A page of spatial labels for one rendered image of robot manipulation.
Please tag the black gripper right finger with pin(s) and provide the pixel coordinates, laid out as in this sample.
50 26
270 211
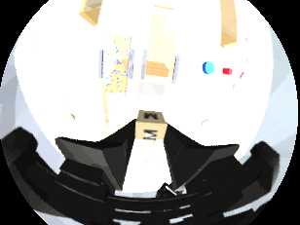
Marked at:
187 157

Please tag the tan labelled cube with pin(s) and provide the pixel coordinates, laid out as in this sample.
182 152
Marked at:
150 128

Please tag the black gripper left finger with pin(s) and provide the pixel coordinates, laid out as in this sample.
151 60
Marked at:
112 154

